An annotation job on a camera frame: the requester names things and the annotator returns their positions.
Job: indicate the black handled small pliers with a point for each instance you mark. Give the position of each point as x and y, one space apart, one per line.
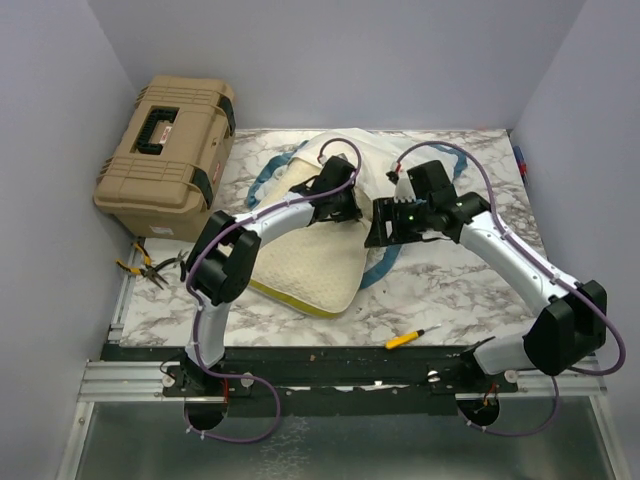
178 260

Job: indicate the aluminium extrusion frame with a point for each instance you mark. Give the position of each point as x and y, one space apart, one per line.
561 429

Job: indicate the yellow handled screwdriver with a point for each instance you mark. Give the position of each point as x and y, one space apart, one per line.
408 338

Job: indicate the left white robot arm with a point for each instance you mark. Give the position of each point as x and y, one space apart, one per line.
222 260

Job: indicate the tan plastic toolbox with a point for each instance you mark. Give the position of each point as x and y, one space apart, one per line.
163 177

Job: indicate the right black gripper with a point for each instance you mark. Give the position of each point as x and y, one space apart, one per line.
388 209

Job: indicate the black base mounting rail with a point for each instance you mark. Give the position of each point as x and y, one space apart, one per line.
317 381

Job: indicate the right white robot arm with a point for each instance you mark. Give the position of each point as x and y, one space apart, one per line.
568 324

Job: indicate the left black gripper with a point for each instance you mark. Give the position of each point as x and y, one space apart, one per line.
351 211

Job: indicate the white blue-trimmed pillowcase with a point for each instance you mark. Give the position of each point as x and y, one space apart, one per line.
377 153

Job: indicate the blue red marker pen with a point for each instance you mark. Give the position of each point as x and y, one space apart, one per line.
521 163

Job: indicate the yellow handled pliers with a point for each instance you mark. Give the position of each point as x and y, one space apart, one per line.
147 269

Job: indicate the cream yellow-edged pillow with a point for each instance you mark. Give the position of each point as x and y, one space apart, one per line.
317 269

